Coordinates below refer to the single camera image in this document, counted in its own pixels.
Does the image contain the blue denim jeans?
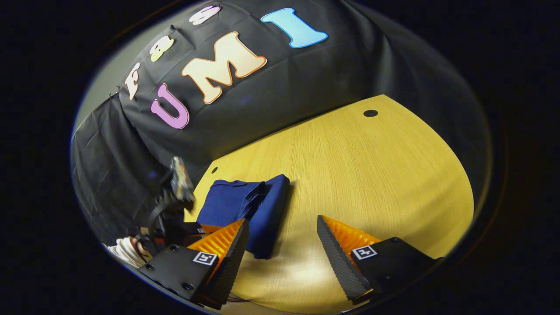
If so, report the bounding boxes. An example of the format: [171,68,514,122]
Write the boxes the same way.
[196,174,291,259]

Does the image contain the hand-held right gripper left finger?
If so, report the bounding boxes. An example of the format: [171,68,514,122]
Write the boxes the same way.
[136,218,251,307]

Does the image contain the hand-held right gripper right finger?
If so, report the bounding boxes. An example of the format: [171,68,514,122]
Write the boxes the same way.
[317,214,442,305]

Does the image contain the black backdrop cloth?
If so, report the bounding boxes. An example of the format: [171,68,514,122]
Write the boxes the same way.
[70,0,493,245]

